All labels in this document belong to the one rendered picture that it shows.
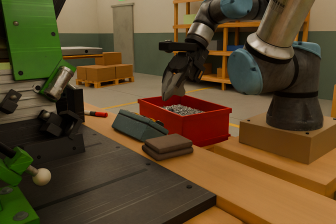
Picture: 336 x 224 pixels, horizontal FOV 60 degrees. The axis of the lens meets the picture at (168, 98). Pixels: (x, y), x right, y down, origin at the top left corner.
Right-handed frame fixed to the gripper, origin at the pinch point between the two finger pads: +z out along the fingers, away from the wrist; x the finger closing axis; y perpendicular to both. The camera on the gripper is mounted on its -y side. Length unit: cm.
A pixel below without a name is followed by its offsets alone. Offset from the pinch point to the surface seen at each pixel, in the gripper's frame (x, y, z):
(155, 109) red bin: 17.1, 13.8, 1.6
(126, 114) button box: 5.2, -5.1, 9.7
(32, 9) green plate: 11.9, -38.0, -1.4
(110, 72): 540, 284, -109
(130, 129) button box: 0.3, -5.3, 13.0
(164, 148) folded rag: -17.2, -7.9, 14.1
